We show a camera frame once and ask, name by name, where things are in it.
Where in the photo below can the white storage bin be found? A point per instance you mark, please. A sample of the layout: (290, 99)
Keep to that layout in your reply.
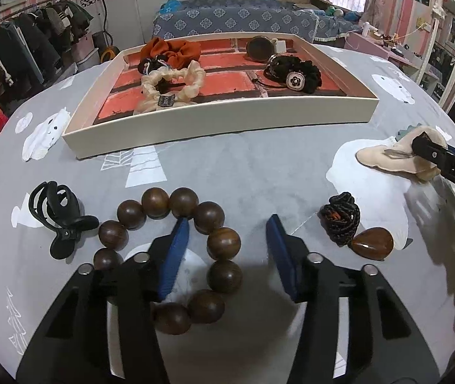
(83, 54)

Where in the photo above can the metal clothes rack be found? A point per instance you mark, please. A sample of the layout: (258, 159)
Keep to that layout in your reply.
(23, 11)

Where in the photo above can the pink desk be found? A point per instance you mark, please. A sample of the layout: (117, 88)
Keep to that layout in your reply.
(365, 44)

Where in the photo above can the black scrunchie with flower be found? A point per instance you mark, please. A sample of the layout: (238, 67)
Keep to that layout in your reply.
(311, 72)

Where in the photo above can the standing mirror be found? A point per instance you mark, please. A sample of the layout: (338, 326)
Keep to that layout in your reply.
(451, 48)

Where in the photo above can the cream satin scrunchie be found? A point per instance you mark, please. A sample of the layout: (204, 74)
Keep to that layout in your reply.
(187, 74)

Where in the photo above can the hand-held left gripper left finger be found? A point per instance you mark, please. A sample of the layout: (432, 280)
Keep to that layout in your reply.
(173, 264)

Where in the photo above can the row of hanging clothes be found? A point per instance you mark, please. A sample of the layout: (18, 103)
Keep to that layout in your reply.
(11, 56)

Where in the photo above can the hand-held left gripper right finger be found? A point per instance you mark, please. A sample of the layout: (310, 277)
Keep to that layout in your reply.
(281, 260)

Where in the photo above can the bed with blue patterned cover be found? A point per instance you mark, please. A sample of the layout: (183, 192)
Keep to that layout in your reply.
(231, 18)

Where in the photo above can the black hair claw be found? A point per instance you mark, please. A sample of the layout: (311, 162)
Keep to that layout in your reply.
(65, 240)

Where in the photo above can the beige fabric hair clip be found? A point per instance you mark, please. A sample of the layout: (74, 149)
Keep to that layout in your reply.
(387, 158)

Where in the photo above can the orange scrunchie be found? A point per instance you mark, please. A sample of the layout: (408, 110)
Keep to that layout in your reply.
(179, 52)

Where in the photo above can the cream tray with orange lining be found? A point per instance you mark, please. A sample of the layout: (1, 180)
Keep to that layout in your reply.
(227, 122)

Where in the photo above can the garment steamer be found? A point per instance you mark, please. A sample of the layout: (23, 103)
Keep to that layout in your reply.
(109, 52)

